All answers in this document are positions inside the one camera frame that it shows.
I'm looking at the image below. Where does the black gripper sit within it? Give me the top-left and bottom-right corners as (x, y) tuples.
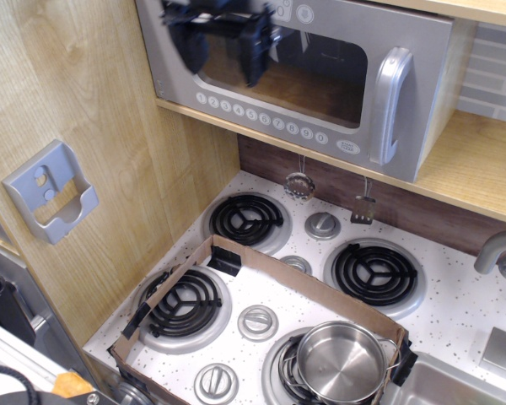
(159, 1), (278, 87)

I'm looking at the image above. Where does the silver toy microwave door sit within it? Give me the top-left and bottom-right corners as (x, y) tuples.
(137, 1), (455, 181)

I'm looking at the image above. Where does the hanging metal strainer ladle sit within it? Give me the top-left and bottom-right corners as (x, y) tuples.
(283, 155), (316, 202)

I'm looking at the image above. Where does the back left black burner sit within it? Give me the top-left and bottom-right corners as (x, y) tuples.
(201, 192), (293, 256)

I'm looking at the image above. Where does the black burner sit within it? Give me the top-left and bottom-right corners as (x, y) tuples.
(139, 266), (233, 355)
(322, 237), (427, 320)
(261, 327), (321, 405)
(201, 192), (293, 256)

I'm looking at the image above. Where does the back silver stove knob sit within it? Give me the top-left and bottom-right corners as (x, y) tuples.
(304, 212), (342, 240)

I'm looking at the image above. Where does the silver stove knob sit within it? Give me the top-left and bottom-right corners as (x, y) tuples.
(237, 305), (279, 342)
(304, 212), (342, 240)
(280, 255), (312, 275)
(194, 363), (240, 405)

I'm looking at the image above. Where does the hanging metal slotted spatula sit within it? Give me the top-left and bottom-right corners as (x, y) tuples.
(350, 177), (376, 225)

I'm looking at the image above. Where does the middle silver stove knob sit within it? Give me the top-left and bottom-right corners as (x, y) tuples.
(280, 255), (312, 275)

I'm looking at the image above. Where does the front left black burner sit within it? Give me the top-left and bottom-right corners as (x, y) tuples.
(139, 266), (233, 355)

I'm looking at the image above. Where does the wooden shelf board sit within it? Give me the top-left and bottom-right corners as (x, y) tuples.
(155, 98), (506, 222)

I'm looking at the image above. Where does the centre silver stove knob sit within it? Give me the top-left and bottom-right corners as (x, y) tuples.
(237, 305), (279, 342)

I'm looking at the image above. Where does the back right black burner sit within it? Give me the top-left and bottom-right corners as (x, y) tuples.
(322, 237), (427, 320)

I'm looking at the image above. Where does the stainless steel pot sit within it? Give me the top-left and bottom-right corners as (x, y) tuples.
(282, 321), (401, 404)

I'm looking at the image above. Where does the front silver stove knob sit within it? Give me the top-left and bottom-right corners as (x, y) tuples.
(194, 363), (240, 405)

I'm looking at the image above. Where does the front right black burner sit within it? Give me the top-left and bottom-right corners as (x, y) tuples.
(261, 327), (321, 405)

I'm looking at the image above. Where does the silver toy faucet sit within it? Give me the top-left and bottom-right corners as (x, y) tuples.
(474, 231), (506, 278)

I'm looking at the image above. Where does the silver oven front knob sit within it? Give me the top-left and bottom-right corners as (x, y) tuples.
(116, 381), (153, 405)

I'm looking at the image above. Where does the metal sink basin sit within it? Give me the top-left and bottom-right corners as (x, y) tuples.
(380, 352), (506, 404)

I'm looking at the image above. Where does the grey wall phone holder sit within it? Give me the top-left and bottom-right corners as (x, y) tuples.
(2, 139), (99, 245)

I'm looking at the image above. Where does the brown cardboard barrier frame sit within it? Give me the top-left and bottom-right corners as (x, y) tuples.
(109, 236), (408, 404)

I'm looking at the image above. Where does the black braided cable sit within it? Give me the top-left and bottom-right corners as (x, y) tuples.
(0, 364), (39, 405)

